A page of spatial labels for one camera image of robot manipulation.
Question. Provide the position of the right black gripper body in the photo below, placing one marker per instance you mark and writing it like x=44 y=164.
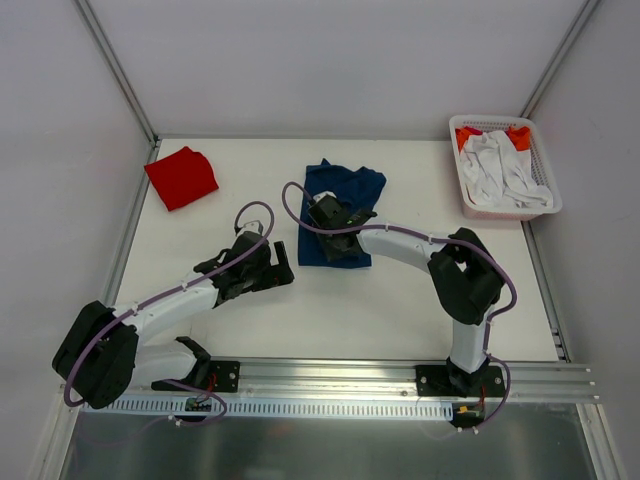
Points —
x=338 y=246

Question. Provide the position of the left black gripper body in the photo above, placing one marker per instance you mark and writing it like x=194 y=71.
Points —
x=272 y=273

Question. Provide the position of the blue t shirt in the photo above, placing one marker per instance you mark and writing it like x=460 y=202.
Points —
x=356 y=189

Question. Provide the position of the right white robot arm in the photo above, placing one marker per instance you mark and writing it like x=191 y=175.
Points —
x=467 y=284

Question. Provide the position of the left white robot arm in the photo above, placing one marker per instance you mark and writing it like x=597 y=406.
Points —
x=108 y=350

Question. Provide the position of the folded red t shirt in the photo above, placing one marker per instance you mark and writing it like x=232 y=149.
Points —
x=182 y=178

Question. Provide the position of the white t shirt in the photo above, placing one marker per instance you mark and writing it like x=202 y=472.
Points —
x=496 y=175

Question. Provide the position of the white plastic basket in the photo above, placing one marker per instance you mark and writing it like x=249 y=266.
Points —
x=541 y=168

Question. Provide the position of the orange t shirt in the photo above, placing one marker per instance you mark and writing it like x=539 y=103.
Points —
x=520 y=138

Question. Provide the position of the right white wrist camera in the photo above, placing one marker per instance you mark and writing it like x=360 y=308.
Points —
x=318 y=197

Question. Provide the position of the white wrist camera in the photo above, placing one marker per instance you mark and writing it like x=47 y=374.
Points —
x=318 y=197
x=255 y=227

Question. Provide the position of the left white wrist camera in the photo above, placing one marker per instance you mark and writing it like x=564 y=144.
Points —
x=255 y=227

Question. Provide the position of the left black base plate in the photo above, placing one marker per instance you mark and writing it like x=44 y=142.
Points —
x=215 y=376

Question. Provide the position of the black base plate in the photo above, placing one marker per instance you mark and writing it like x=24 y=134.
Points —
x=437 y=380
x=215 y=376

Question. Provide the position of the aluminium mounting rail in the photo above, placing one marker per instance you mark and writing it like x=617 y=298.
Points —
x=547 y=381

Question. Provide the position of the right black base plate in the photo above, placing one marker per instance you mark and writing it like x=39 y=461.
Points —
x=437 y=380

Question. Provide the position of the white slotted cable duct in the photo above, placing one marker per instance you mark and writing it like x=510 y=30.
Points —
x=403 y=409

